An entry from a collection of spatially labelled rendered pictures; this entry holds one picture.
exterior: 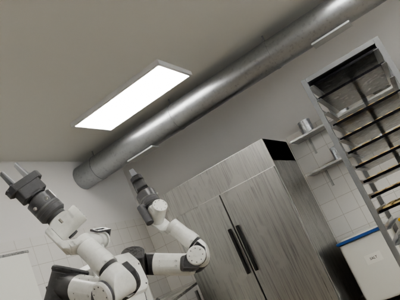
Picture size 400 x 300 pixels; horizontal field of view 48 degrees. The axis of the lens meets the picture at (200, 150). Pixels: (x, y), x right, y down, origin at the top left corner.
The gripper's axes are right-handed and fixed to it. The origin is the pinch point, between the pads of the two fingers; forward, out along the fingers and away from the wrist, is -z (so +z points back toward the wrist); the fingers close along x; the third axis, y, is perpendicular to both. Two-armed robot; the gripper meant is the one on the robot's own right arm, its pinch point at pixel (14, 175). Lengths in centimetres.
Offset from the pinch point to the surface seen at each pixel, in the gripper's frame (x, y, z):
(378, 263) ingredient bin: 275, -168, 213
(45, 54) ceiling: 145, -128, -115
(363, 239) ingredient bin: 285, -166, 188
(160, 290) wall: 230, -430, 90
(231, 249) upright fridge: 234, -259, 106
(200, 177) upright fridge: 270, -252, 29
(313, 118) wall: 395, -178, 76
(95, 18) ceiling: 169, -87, -99
